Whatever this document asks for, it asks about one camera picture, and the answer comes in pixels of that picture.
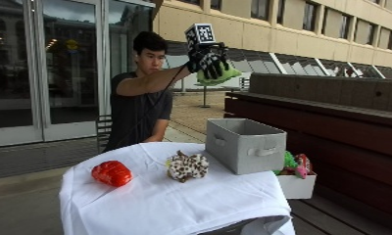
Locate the green spiky toy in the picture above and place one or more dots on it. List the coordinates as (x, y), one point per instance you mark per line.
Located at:
(289, 160)

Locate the dark wooden bench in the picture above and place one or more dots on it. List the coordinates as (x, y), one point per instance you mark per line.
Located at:
(348, 140)

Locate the grey fabric storage box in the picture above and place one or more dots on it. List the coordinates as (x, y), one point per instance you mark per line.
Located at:
(241, 148)

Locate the brown spotted soft toy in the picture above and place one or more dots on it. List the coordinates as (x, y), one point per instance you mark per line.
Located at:
(184, 167)

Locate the beige building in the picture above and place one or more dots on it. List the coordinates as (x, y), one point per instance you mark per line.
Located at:
(292, 36)

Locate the green soft toy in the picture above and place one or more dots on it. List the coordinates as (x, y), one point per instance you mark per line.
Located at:
(228, 74)

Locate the white marker cube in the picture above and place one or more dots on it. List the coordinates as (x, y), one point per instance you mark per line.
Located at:
(200, 34)

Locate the white open box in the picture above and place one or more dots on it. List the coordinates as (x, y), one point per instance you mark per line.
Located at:
(296, 186)

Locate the glass door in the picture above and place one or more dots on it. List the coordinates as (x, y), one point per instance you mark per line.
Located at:
(70, 65)

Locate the red pepper soft toy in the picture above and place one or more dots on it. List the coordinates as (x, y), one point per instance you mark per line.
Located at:
(112, 173)

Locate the pink and red toy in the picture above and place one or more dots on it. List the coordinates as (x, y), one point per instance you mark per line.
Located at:
(304, 164)

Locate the white tablecloth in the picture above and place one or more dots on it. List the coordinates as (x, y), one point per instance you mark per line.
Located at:
(170, 205)

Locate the the person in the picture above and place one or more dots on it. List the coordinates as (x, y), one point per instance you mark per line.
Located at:
(135, 111)

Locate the metal post stand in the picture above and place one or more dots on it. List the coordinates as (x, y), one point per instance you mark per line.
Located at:
(206, 96)

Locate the slatted chair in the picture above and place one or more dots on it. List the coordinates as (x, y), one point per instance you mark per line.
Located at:
(103, 132)

